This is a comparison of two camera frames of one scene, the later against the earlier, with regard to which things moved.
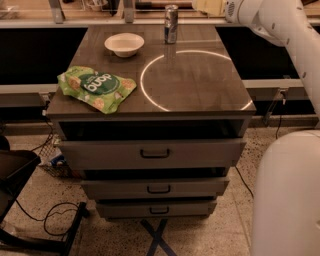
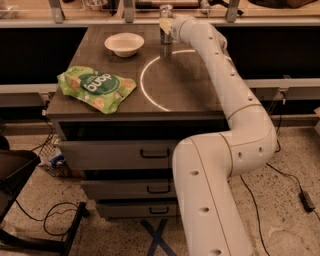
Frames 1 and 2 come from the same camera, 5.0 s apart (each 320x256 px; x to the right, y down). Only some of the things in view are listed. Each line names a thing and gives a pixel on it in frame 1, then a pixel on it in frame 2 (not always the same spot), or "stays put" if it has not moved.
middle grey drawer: x=155 y=188 stays put
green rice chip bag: x=100 y=90 stays put
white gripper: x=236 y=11 → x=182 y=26
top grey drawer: x=152 y=154 stays put
